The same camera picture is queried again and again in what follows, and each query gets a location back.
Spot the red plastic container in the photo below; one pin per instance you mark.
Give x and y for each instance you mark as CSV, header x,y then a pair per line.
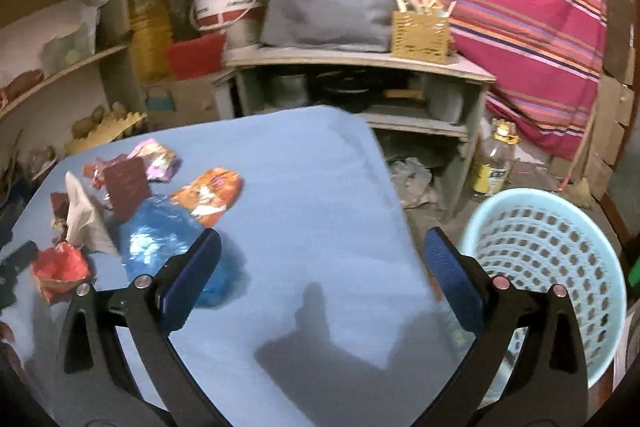
x,y
192,56

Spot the wooden shelf unit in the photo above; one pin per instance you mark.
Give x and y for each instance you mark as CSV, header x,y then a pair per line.
x,y
350,59

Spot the cardboard wall pieces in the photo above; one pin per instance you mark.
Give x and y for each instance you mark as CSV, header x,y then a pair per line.
x,y
607,117

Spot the light blue table cloth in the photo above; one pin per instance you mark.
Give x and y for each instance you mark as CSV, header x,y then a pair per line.
x,y
310,207

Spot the straw broom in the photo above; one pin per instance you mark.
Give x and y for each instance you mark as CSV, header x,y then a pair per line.
x,y
580,194

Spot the orange snack wrapper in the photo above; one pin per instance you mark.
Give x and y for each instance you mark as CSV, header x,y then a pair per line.
x,y
207,194

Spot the maroon wrapper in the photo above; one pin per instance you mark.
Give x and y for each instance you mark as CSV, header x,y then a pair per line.
x,y
126,187

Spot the small metal pot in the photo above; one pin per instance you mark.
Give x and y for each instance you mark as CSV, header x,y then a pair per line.
x,y
289,91

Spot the wooden utensil holder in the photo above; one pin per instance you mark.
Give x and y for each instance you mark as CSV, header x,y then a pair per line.
x,y
420,38

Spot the crumpled clear plastic bag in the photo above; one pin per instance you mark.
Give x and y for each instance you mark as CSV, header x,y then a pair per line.
x,y
412,182

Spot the white cup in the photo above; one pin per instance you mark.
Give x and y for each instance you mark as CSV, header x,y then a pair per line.
x,y
447,101

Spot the light blue plastic basket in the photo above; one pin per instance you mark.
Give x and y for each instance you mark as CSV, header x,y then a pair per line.
x,y
545,252

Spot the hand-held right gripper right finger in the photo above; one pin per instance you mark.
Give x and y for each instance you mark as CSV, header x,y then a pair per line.
x,y
452,282

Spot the pile of potatoes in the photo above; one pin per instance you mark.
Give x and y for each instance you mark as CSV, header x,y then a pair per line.
x,y
92,119

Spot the black pan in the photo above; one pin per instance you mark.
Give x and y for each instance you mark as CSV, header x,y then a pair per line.
x,y
350,92

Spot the red crumpled wrapper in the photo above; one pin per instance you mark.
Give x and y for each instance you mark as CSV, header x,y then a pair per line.
x,y
60,269

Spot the brown cardboard box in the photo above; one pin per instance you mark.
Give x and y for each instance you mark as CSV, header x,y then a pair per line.
x,y
190,102

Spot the blue foil wrapper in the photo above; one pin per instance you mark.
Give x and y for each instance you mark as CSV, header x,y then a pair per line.
x,y
165,237

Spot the white crumpled paper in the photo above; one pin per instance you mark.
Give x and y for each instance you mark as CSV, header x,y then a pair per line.
x,y
82,212

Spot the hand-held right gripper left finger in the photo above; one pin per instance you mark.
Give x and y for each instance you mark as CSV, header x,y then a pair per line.
x,y
192,272

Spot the white plastic bucket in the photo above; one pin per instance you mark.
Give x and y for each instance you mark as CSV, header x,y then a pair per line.
x,y
225,2

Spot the pink holographic wrapper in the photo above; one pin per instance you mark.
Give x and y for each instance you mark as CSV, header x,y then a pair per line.
x,y
157,159

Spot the bunch of wooden sticks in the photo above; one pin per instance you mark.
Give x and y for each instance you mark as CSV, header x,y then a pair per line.
x,y
422,3

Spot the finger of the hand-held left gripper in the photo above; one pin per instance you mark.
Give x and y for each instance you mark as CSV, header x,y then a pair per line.
x,y
20,256

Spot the yellow oil jug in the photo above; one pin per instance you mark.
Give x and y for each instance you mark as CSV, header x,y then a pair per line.
x,y
149,27

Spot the small red wrapper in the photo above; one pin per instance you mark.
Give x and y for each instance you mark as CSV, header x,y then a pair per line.
x,y
94,169

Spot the wooden wall shelves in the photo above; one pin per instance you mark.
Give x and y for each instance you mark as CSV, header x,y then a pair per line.
x,y
60,72

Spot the dark red wrapper scrap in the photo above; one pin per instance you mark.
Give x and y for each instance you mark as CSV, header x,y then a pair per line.
x,y
60,203

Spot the yellow cardboard tray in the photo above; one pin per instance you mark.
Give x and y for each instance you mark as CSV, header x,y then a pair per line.
x,y
115,129

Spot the yellow label plastic bottle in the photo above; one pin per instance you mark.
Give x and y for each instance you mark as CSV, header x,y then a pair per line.
x,y
492,167

